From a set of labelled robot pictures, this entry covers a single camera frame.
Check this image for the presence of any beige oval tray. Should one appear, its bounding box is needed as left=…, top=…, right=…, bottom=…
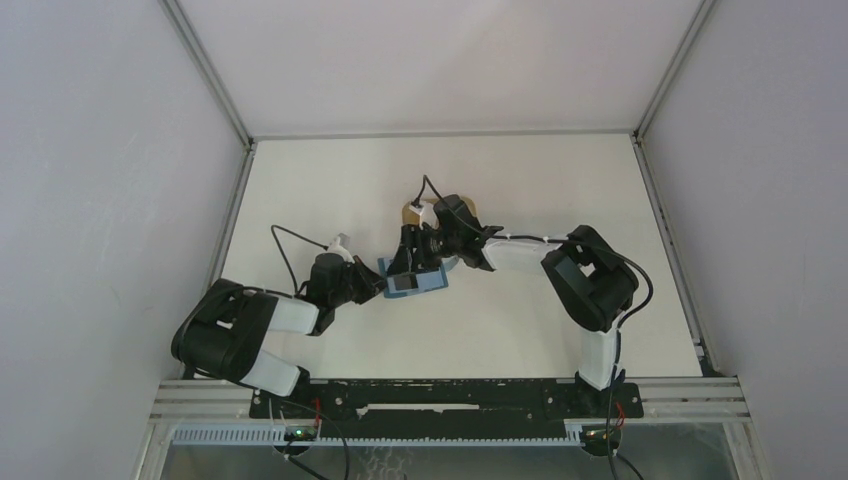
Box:
left=401, top=194, right=478, bottom=229

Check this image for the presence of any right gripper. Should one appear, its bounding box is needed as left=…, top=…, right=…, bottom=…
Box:
left=386, top=222, right=463, bottom=276

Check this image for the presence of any blue leather card holder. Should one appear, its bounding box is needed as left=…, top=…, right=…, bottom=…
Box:
left=378, top=256, right=459, bottom=299

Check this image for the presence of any black credit card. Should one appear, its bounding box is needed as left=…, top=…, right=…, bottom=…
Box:
left=387, top=273, right=419, bottom=294

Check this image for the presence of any white slotted cable duct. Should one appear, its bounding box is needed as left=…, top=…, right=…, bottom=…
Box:
left=171, top=423, right=606, bottom=447

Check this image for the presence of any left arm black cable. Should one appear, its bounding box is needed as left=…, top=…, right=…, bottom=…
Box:
left=270, top=223, right=333, bottom=299

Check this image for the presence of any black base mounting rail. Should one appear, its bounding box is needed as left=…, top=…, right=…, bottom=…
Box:
left=249, top=378, right=645, bottom=436

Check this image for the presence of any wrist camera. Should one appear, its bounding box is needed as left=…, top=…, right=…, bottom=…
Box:
left=408, top=201, right=432, bottom=225
left=326, top=233, right=354, bottom=262

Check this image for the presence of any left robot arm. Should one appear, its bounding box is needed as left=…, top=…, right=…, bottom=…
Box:
left=171, top=252, right=387, bottom=417

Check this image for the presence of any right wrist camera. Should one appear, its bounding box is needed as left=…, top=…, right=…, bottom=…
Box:
left=408, top=201, right=432, bottom=225

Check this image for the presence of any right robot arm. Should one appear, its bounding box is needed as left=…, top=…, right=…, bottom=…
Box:
left=379, top=194, right=639, bottom=416

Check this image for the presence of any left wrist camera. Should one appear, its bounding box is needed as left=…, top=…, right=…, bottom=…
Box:
left=326, top=233, right=354, bottom=262

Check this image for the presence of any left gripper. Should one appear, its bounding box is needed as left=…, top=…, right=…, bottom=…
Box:
left=330, top=255, right=392, bottom=307

